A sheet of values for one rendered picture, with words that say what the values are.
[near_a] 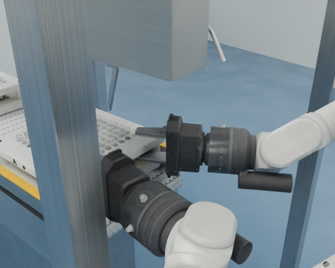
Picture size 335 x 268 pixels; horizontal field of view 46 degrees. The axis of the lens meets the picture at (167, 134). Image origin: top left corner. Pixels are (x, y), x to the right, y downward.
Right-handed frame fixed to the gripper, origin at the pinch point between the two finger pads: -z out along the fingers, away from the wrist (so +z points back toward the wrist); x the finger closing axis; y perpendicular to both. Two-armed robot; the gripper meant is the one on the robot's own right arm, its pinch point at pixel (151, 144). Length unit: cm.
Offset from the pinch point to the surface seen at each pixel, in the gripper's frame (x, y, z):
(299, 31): 62, 372, 95
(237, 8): 50, 431, 30
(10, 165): 4.8, -3.9, -27.6
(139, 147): 0.0, -1.1, -2.2
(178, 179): 8.8, 1.9, 5.2
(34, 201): 4.9, -14.0, -18.0
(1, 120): 7.7, 20.2, -43.0
